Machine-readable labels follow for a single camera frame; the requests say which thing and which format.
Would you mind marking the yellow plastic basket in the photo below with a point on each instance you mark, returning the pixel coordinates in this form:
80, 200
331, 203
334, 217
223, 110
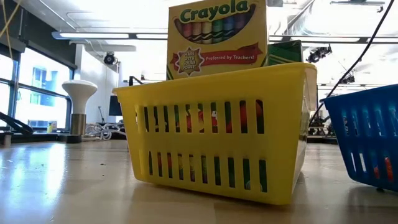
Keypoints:
217, 87

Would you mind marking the white mushroom table lamp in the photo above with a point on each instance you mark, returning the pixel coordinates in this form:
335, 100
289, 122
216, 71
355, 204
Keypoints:
79, 91

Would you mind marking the silver ventilation duct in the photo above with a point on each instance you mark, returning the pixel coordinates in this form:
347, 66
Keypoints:
311, 18

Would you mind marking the blue plastic basket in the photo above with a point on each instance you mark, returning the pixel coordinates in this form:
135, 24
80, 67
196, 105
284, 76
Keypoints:
367, 133

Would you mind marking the black ceiling spotlight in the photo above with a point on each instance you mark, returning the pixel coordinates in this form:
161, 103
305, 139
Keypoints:
109, 58

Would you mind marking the small grey post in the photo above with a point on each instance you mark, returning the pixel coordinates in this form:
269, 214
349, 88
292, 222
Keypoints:
7, 140

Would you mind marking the red coil wristband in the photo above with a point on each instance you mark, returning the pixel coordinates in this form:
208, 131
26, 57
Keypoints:
388, 168

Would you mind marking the black track light cluster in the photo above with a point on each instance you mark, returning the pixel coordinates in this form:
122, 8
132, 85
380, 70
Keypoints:
347, 79
317, 55

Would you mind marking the small yellow bottle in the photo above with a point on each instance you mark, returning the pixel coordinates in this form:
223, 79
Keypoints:
50, 128

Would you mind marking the large window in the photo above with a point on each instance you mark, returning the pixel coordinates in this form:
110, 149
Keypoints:
40, 93

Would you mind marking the black monitor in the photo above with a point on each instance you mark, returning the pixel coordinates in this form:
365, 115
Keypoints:
114, 107

